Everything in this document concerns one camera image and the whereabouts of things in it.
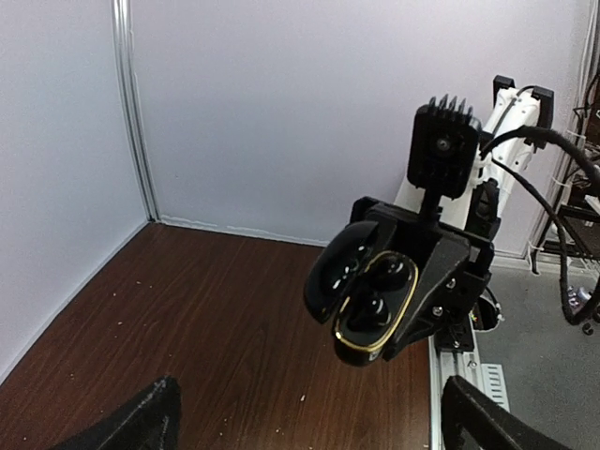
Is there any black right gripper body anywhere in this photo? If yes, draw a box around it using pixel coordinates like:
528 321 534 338
368 202 494 323

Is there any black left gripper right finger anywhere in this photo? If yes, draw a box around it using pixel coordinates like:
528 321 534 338
441 375 567 450

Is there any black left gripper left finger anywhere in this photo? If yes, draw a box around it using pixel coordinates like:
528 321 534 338
54 376 182 450

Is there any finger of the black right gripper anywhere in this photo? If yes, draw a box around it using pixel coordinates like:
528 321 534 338
382 235 472 362
351 199 398 239

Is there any black earbud charging case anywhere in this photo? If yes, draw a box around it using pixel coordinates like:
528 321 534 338
304 221 418 367

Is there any black earbud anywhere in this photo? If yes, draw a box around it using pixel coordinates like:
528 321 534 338
348 292 391 332
369 254 413 292

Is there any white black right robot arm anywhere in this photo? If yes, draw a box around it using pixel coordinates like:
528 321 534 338
332 76 554 366

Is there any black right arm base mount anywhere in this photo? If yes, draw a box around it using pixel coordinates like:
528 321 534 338
434 287 504 353

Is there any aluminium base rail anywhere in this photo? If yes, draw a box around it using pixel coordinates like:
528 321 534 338
428 262 600 450

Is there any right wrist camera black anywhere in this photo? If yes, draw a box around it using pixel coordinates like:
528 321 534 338
407 96 481 221

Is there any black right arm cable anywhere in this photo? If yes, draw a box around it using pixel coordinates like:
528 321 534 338
477 83 600 337

